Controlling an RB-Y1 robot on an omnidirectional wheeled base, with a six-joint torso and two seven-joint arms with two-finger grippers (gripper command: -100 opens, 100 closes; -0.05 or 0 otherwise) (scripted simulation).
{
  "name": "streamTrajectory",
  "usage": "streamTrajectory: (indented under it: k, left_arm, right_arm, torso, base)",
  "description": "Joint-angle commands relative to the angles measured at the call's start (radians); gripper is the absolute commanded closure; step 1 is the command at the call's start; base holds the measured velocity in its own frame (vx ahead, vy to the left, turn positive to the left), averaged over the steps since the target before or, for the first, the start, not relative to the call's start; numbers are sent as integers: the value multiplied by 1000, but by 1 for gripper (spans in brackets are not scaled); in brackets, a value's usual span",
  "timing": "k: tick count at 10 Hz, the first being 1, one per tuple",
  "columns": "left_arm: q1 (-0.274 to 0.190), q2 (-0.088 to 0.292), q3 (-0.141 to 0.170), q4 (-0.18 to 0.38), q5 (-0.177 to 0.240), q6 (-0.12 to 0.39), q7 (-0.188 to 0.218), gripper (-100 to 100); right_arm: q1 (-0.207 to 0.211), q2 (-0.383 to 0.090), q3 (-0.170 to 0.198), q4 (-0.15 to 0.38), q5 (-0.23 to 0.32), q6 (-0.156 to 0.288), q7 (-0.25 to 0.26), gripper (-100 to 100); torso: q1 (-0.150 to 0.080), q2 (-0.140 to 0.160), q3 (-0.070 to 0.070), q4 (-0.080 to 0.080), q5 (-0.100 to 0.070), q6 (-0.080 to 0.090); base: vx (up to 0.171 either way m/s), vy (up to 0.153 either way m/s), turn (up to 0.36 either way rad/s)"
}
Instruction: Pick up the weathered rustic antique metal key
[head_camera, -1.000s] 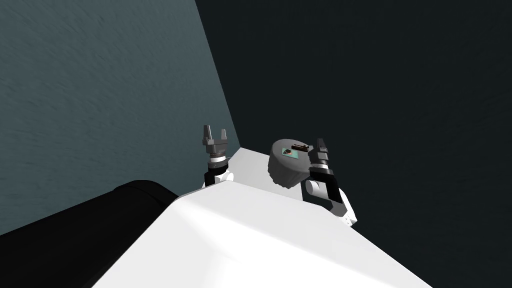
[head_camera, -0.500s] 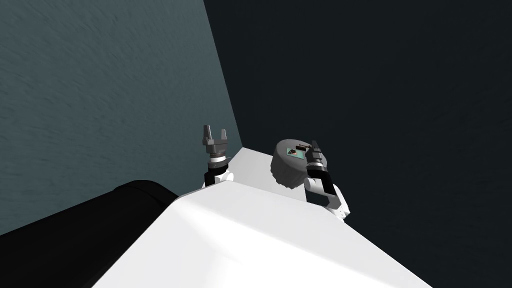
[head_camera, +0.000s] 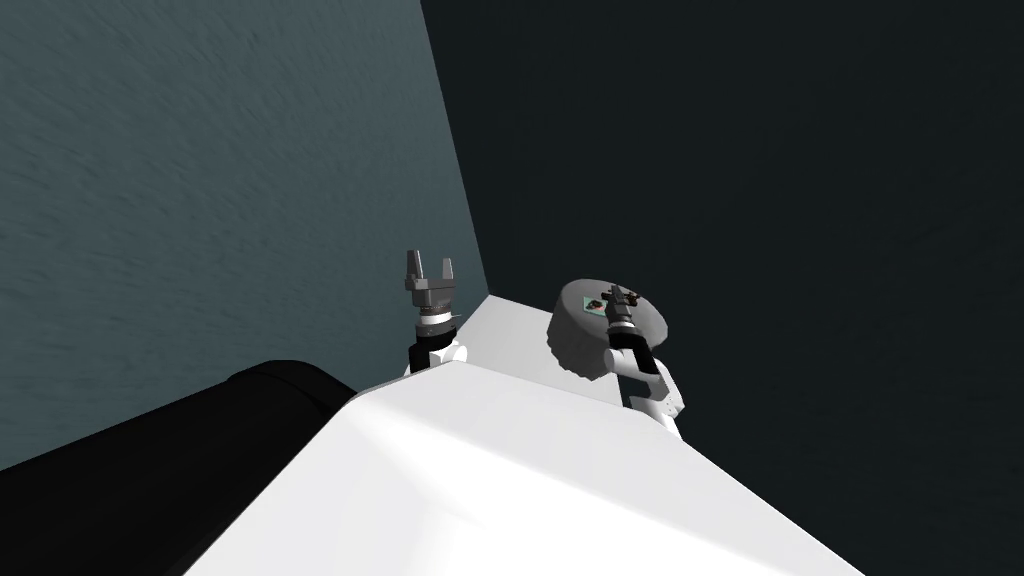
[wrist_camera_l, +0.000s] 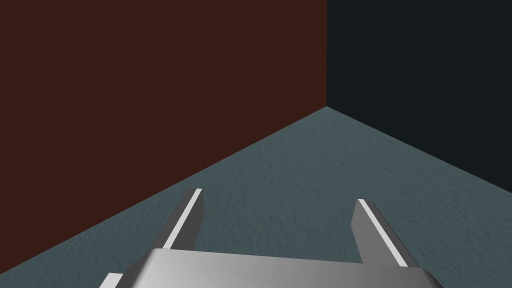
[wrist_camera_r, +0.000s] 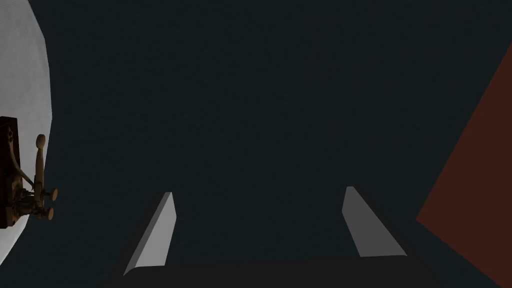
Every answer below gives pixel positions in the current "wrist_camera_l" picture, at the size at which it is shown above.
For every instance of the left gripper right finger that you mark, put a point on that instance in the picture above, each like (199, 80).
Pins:
(376, 238)

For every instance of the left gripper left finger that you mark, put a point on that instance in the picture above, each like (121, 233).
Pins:
(187, 224)

